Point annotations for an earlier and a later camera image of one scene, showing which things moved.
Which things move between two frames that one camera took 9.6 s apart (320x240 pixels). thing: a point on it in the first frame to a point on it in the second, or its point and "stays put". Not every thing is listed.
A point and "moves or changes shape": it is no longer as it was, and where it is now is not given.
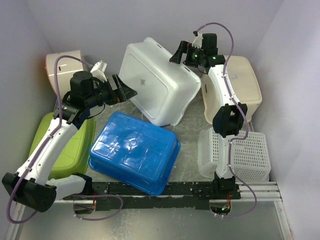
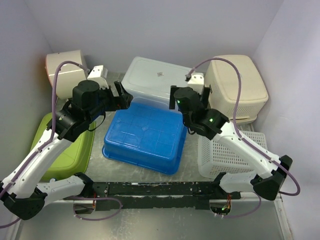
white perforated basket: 247,156 stays put
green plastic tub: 73,157 stays put
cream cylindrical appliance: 67,67 stays put
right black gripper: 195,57 to 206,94
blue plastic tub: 136,151 moves or changes shape
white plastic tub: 164,87 moves or changes shape
